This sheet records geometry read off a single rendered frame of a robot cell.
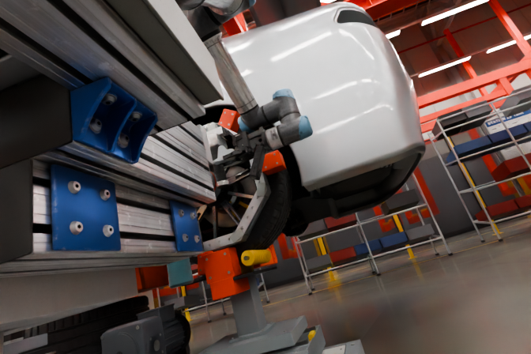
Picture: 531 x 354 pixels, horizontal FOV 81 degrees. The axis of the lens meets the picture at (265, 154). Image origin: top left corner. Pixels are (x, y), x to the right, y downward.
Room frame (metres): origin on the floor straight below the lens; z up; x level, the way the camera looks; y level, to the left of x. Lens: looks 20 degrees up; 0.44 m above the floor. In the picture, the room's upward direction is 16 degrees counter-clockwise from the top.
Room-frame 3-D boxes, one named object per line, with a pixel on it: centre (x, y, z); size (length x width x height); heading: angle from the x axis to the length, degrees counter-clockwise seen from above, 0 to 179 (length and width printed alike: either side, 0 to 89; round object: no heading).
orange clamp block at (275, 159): (1.23, -0.02, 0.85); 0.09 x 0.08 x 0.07; 79
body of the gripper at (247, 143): (1.00, 0.04, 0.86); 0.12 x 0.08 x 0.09; 79
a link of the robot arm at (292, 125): (0.97, -0.12, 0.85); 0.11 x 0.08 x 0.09; 79
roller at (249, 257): (1.36, 0.15, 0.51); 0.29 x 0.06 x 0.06; 169
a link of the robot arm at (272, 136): (0.98, -0.04, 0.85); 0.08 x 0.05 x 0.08; 169
